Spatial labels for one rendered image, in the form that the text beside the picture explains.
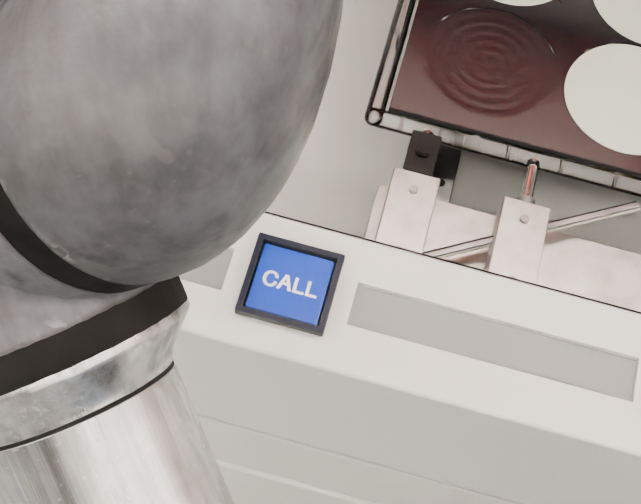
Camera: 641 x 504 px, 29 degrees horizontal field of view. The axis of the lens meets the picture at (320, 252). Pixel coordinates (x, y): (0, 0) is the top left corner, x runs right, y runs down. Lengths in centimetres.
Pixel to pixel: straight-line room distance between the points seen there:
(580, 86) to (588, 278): 15
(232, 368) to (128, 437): 32
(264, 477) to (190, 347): 22
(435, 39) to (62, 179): 60
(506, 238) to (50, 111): 53
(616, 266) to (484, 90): 16
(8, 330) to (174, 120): 11
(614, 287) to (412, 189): 16
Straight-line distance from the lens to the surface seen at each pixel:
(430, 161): 90
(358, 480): 93
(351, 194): 97
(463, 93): 94
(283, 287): 77
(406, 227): 87
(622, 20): 102
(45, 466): 48
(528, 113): 94
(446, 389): 76
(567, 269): 91
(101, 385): 47
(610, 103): 97
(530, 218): 89
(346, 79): 103
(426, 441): 83
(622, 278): 92
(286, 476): 97
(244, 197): 41
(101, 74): 39
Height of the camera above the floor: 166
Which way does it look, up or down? 62 degrees down
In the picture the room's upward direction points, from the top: 11 degrees clockwise
